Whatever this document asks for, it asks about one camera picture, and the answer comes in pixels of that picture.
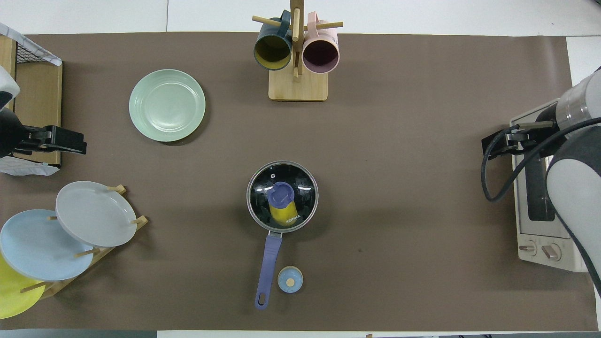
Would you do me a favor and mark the brown wooden board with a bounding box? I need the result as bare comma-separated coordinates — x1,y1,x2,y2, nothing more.
15,61,63,168

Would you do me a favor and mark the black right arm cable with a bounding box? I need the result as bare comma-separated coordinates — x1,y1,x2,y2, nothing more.
480,117,601,203

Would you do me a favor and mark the black pot purple handle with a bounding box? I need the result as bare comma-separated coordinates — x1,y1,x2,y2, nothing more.
246,161,319,310

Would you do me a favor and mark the black wire basket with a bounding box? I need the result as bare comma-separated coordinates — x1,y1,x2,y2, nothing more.
10,37,63,66

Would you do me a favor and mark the yellow plate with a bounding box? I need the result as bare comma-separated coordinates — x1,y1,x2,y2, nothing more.
0,253,46,320

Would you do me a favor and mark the glass lid blue knob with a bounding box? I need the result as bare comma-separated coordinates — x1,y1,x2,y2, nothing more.
247,161,319,232

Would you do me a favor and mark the white patterned cloth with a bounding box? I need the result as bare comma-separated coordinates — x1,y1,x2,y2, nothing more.
0,156,61,177
0,23,62,66

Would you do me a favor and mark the small blue round timer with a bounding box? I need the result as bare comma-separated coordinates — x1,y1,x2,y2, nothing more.
277,266,304,294

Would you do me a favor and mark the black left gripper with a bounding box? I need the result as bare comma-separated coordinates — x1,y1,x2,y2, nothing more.
18,125,88,155

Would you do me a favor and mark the dark teal mug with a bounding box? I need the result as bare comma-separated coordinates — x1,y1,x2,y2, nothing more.
254,10,293,71

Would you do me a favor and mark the cream toaster oven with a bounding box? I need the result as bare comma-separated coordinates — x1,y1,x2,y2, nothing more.
509,99,601,273

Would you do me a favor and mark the wooden plate rack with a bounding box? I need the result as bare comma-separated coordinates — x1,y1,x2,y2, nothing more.
19,184,149,300

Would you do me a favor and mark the yellow potato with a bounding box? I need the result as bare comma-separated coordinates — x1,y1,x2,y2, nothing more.
270,200,301,227

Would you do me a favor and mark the light wooden board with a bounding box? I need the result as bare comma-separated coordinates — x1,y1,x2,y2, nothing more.
0,36,17,111

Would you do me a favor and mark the brown table mat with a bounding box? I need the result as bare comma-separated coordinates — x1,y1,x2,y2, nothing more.
0,32,599,331

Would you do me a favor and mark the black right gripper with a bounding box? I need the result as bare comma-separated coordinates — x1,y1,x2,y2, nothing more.
481,120,560,161

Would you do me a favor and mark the pale green plate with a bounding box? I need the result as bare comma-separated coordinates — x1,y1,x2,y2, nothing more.
129,69,206,143

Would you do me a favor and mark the pink mug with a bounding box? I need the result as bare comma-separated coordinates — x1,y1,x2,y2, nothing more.
302,12,340,75

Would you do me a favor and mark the light blue plate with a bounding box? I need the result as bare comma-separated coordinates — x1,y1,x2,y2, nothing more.
0,209,94,282

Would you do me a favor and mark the wooden mug tree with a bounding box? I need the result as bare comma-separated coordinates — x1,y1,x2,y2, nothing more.
252,0,344,102

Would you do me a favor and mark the grey plate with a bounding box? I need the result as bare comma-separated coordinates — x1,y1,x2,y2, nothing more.
55,181,138,248

